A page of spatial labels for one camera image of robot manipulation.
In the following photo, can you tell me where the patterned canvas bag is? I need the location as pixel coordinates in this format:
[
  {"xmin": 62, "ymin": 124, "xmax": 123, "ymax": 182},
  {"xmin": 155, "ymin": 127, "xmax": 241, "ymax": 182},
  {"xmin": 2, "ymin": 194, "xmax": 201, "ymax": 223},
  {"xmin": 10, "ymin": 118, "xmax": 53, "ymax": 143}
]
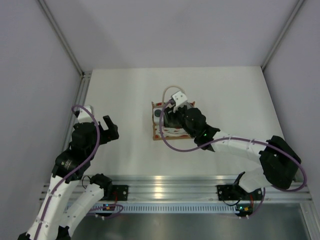
[{"xmin": 151, "ymin": 85, "xmax": 191, "ymax": 141}]

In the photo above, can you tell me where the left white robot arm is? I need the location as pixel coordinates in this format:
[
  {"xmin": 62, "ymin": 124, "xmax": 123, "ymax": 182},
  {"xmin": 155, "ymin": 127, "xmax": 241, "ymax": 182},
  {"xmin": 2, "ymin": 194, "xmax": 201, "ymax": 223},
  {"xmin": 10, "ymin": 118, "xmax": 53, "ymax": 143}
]
[{"xmin": 18, "ymin": 115, "xmax": 119, "ymax": 240}]

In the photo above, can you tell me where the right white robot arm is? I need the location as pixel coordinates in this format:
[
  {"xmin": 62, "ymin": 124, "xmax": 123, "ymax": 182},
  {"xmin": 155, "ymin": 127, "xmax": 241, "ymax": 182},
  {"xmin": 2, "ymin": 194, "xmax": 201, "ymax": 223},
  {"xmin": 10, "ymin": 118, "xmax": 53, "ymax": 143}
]
[{"xmin": 159, "ymin": 105, "xmax": 306, "ymax": 199}]

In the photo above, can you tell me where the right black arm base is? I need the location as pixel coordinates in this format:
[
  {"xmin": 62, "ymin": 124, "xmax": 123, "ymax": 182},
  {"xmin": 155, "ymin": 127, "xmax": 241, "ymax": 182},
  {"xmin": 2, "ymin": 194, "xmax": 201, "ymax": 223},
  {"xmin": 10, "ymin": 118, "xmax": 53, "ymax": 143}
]
[{"xmin": 216, "ymin": 184, "xmax": 250, "ymax": 201}]

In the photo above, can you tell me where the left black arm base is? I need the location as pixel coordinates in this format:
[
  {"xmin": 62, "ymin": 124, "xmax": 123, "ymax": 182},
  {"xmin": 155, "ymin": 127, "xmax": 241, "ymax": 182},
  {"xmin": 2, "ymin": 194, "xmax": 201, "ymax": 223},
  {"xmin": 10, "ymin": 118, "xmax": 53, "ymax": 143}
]
[{"xmin": 108, "ymin": 185, "xmax": 129, "ymax": 202}]

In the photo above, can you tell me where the small white bottle grey cap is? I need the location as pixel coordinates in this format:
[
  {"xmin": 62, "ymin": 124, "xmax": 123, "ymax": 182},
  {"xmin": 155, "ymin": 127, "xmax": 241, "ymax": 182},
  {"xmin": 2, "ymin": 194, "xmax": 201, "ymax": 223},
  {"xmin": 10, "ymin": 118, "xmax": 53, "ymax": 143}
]
[{"xmin": 152, "ymin": 107, "xmax": 164, "ymax": 126}]

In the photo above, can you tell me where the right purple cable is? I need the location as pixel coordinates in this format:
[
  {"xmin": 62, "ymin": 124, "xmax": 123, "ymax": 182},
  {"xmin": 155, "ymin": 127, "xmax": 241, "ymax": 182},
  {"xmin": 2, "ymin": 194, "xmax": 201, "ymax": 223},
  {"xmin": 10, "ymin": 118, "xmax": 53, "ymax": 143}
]
[{"xmin": 158, "ymin": 99, "xmax": 308, "ymax": 221}]

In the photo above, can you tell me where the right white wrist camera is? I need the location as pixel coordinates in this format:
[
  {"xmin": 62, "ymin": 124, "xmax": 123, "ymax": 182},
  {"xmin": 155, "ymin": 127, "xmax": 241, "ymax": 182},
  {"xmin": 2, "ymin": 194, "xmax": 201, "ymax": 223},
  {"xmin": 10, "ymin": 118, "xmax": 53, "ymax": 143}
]
[{"xmin": 170, "ymin": 91, "xmax": 188, "ymax": 113}]

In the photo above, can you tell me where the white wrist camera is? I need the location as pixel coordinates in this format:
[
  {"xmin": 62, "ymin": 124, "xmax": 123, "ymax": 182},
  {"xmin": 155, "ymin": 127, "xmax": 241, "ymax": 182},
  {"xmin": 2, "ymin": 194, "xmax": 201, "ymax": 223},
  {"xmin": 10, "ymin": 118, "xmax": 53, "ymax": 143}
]
[
  {"xmin": 170, "ymin": 91, "xmax": 188, "ymax": 113},
  {"xmin": 75, "ymin": 105, "xmax": 94, "ymax": 124}
]

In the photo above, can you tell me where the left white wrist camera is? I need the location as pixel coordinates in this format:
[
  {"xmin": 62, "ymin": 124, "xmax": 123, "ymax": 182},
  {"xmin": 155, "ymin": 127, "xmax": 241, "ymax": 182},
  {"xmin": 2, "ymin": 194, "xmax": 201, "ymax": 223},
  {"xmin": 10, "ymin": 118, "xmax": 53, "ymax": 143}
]
[{"xmin": 75, "ymin": 105, "xmax": 94, "ymax": 124}]

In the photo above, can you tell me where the left aluminium frame post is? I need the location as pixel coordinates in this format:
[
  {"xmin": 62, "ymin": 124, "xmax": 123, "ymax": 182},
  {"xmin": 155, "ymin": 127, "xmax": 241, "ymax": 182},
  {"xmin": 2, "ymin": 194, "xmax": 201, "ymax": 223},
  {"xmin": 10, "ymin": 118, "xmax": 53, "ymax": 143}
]
[{"xmin": 37, "ymin": 0, "xmax": 85, "ymax": 76}]

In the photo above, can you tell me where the aluminium frame post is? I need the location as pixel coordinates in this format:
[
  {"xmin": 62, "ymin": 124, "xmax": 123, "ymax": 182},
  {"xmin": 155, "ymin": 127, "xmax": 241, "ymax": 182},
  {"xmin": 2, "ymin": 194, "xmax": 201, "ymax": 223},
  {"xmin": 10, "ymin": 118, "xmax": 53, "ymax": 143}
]
[
  {"xmin": 260, "ymin": 0, "xmax": 307, "ymax": 72},
  {"xmin": 37, "ymin": 0, "xmax": 85, "ymax": 76}
]

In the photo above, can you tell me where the aluminium mounting rail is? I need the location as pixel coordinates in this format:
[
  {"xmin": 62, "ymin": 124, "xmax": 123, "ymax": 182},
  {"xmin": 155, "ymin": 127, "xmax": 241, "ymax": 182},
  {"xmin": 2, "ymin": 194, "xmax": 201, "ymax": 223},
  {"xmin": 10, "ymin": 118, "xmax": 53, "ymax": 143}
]
[{"xmin": 38, "ymin": 174, "xmax": 313, "ymax": 203}]

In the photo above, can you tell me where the white slotted cable duct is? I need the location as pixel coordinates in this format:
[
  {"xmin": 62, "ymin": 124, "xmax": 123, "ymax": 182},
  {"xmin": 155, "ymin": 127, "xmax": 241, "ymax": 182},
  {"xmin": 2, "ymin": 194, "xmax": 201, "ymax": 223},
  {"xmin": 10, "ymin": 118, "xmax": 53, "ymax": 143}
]
[{"xmin": 89, "ymin": 203, "xmax": 239, "ymax": 214}]

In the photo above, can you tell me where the right aluminium frame post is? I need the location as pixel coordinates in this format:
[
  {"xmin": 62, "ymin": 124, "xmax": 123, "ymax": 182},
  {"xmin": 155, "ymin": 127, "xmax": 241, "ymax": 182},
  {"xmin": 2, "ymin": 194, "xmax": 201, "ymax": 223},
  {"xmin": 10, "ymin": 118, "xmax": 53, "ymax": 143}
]
[{"xmin": 260, "ymin": 0, "xmax": 307, "ymax": 72}]

